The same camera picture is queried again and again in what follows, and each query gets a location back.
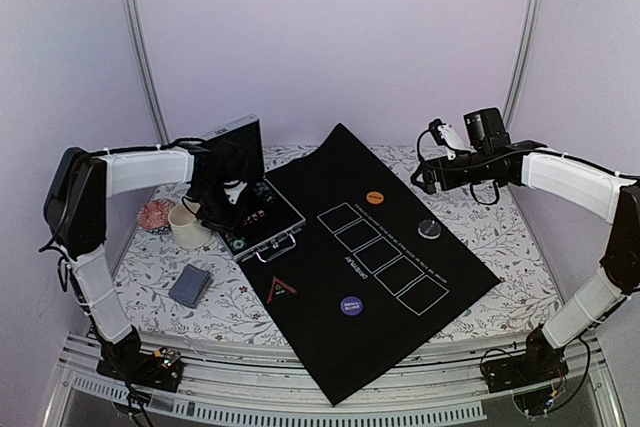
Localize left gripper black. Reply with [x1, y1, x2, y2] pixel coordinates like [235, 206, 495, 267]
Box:
[192, 180, 248, 238]

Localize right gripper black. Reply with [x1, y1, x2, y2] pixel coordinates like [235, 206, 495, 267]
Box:
[411, 149, 491, 195]

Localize orange big blind button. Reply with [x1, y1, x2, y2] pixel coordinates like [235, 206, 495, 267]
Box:
[365, 191, 385, 205]

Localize black round dealer button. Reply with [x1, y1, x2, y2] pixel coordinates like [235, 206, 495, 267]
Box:
[417, 219, 442, 240]

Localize purple small blind button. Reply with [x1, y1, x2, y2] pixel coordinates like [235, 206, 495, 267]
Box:
[340, 296, 363, 317]

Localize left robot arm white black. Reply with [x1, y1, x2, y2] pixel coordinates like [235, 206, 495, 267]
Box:
[41, 137, 252, 381]

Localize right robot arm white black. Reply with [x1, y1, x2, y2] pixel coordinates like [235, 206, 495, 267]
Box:
[411, 107, 639, 383]

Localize cream ceramic cup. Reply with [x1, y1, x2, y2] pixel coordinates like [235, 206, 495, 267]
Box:
[168, 205, 212, 250]

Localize dice row in case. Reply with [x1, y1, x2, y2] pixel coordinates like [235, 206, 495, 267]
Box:
[243, 210, 265, 225]

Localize front poker chip stack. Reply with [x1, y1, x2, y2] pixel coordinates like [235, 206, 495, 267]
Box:
[222, 233, 247, 255]

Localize green poker chip stack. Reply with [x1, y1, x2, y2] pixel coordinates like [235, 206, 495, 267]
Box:
[254, 181, 276, 204]

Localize aluminium poker chip case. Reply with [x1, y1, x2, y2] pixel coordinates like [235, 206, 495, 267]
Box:
[183, 114, 306, 263]

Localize red patterned small dish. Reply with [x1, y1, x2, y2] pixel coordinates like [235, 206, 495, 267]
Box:
[137, 198, 176, 234]

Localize blue playing card deck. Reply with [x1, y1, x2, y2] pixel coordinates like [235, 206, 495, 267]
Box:
[169, 264, 211, 309]

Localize black red triangle button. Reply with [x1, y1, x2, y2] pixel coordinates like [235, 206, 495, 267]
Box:
[267, 277, 297, 304]

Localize black poker play mat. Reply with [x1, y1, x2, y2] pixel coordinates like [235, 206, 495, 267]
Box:
[241, 125, 499, 404]

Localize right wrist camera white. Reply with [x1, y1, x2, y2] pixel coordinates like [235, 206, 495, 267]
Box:
[428, 118, 470, 160]

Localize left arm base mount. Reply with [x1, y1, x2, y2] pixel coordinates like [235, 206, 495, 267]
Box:
[96, 344, 184, 393]

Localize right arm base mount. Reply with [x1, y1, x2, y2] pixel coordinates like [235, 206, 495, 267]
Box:
[479, 346, 569, 416]

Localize right aluminium frame post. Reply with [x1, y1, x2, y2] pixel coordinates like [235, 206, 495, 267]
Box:
[503, 0, 542, 127]

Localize aluminium frame post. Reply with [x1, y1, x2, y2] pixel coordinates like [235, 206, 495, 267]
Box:
[503, 0, 542, 127]
[122, 0, 169, 143]

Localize left aluminium frame post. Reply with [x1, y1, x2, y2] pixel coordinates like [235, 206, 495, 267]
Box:
[122, 0, 169, 143]

